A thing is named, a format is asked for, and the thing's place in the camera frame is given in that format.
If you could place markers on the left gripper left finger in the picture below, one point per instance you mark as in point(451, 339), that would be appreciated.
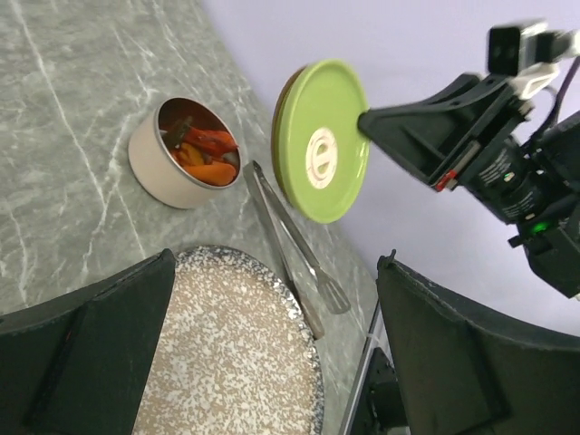
point(79, 363)

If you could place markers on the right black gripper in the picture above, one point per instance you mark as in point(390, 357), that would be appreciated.
point(462, 136)

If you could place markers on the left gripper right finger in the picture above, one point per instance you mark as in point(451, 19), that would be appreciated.
point(464, 368)

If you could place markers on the green round lid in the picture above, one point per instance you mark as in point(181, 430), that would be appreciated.
point(319, 157)

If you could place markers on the orange chicken wing toy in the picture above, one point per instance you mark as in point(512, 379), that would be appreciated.
point(217, 173)

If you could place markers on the orange fried nugget toy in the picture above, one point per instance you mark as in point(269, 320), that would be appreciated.
point(187, 155)

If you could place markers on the brown green food piece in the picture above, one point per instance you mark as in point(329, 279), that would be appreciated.
point(175, 135)

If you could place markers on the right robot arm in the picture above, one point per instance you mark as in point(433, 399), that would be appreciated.
point(552, 251)

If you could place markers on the beige metal lunch container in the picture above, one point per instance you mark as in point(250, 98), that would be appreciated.
point(153, 165)

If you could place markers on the speckled ceramic plate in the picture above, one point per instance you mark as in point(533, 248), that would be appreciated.
point(235, 355)

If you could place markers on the aluminium frame rail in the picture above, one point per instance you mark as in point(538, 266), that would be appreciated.
point(372, 340)

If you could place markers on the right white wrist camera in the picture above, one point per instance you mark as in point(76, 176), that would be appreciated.
point(527, 53)

